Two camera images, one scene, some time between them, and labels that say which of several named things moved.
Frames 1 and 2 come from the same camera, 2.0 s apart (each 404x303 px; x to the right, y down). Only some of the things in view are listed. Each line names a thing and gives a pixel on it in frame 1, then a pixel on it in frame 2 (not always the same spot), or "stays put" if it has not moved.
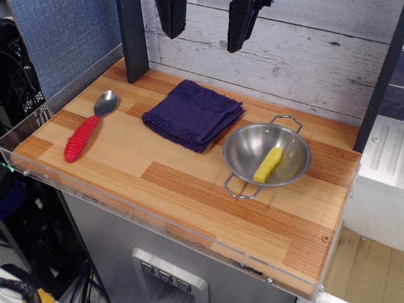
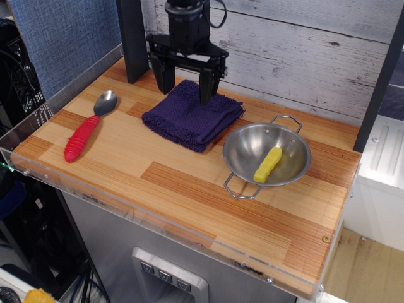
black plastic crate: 23,105 stays put
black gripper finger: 172,16 → 165,69
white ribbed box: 375,208 stays put
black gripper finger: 242,14 → 209,76
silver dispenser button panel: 162,280 stays put
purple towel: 192,115 stays put
